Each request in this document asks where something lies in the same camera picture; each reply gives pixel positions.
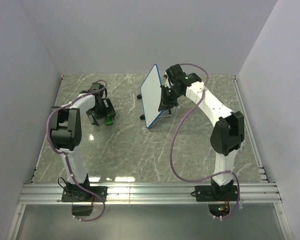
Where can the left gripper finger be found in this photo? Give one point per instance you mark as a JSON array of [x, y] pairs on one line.
[[92, 117], [110, 113]]

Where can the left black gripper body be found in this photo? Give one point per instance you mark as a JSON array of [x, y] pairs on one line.
[[101, 111]]

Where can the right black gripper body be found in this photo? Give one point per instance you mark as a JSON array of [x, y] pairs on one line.
[[171, 96]]

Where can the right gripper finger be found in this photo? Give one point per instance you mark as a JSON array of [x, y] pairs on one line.
[[163, 94], [168, 108]]

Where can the green whiteboard eraser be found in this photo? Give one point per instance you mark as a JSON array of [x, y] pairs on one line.
[[109, 120]]

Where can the blue framed whiteboard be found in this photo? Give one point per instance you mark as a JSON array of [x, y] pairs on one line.
[[151, 92]]

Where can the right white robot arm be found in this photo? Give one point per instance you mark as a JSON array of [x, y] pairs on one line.
[[228, 126]]

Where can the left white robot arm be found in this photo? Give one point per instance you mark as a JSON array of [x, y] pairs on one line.
[[64, 134]]

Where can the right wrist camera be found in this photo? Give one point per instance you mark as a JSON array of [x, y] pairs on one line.
[[174, 72]]

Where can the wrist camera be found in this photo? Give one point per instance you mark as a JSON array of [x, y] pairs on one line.
[[174, 72], [95, 87]]

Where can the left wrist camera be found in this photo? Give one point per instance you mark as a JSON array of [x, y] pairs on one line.
[[95, 87]]

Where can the black wire whiteboard stand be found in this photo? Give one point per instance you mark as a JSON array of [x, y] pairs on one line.
[[165, 113]]

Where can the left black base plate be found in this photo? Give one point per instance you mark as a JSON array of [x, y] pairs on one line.
[[76, 195]]

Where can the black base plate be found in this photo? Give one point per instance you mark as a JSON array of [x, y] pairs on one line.
[[205, 193], [76, 195]]

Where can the aluminium right side rail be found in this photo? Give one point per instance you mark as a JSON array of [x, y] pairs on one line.
[[260, 166]]

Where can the aluminium rail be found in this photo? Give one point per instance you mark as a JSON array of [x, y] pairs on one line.
[[131, 193], [260, 166]]

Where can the aluminium front rail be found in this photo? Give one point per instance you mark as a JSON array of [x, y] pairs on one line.
[[131, 193]]

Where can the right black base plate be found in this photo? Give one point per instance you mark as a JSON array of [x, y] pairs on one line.
[[205, 193]]

